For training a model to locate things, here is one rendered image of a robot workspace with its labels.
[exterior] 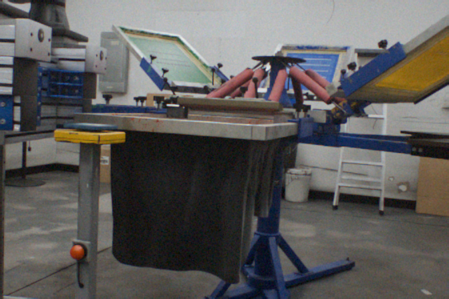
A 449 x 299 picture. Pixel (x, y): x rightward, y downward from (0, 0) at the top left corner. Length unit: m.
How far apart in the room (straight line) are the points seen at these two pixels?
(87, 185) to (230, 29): 5.20
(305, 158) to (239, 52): 1.52
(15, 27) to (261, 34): 5.13
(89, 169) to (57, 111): 0.51
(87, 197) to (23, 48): 0.39
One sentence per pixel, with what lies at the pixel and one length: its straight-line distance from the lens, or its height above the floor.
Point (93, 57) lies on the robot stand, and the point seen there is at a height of 1.17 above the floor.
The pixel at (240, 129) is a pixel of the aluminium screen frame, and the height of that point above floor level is 0.98.
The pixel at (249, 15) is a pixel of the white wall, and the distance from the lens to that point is 6.35.
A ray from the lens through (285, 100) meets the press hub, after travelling 2.75.
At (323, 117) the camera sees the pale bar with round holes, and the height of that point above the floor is 1.01.
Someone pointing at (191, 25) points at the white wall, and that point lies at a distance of 6.57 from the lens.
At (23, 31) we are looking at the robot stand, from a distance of 1.30.
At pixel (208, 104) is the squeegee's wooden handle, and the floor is 1.04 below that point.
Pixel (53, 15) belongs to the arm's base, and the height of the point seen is 1.31.
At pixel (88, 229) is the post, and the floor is 0.70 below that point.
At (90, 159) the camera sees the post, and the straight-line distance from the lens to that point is 1.31.
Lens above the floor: 1.04
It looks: 5 degrees down
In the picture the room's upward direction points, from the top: 3 degrees clockwise
